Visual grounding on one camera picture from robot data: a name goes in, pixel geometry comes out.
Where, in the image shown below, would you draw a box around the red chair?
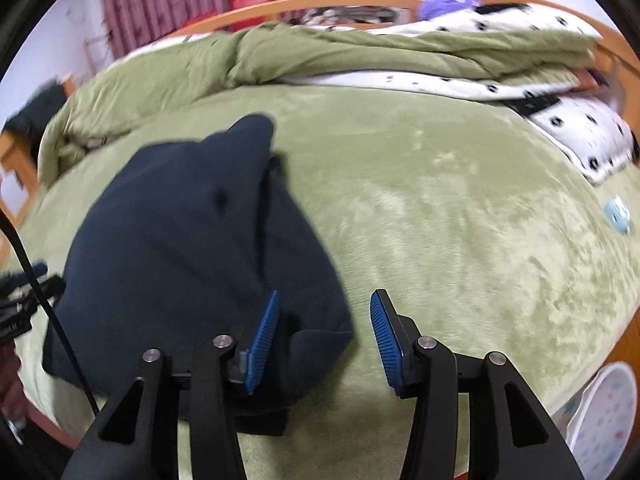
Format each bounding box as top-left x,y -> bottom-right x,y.
230,0 -> 271,32

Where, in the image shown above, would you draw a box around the wooden bed frame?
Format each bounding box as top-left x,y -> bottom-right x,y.
1,0 -> 639,372

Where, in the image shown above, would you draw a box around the small light-blue toy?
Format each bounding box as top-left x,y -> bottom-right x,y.
603,195 -> 631,234

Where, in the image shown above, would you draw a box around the black jacket on footboard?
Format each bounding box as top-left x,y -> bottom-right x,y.
3,79 -> 67,165

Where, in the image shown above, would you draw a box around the black remote on quilt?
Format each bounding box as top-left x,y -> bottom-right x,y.
474,2 -> 529,15

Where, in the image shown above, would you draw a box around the green folded quilt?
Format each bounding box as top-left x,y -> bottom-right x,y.
37,3 -> 600,185

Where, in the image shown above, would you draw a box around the white flower-print pillow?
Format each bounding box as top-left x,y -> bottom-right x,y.
525,96 -> 636,184

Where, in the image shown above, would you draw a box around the star-print laundry basket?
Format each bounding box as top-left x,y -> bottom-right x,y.
552,362 -> 638,480

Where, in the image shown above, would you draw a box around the purple plush toy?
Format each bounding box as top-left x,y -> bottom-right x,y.
416,0 -> 482,21

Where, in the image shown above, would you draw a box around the dark navy sweater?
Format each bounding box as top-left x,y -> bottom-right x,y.
40,112 -> 356,436

